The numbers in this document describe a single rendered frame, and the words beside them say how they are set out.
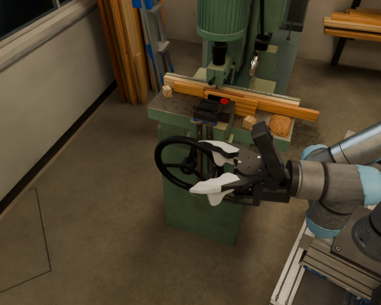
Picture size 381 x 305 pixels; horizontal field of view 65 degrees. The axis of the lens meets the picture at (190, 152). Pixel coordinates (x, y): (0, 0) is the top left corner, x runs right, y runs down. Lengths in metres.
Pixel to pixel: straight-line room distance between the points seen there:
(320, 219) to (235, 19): 0.71
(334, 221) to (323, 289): 1.01
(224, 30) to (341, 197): 0.71
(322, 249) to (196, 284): 0.86
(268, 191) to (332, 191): 0.11
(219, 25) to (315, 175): 0.68
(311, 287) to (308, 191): 1.10
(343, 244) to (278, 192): 0.49
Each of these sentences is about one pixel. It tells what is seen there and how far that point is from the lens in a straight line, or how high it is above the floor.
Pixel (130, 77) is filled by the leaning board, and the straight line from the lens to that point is 2.74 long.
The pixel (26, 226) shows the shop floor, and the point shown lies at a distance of 2.20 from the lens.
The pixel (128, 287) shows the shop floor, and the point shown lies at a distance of 1.81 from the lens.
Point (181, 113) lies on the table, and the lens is 1.26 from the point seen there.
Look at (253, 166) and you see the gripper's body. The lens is 0.58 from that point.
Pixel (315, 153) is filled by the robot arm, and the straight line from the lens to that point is 0.78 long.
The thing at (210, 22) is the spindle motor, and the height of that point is 1.26.
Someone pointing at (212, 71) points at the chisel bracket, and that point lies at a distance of 1.22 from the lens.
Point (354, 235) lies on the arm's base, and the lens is 1.08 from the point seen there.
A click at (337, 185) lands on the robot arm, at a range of 0.61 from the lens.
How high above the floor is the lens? 1.66
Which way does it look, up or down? 45 degrees down
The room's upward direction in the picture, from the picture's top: straight up
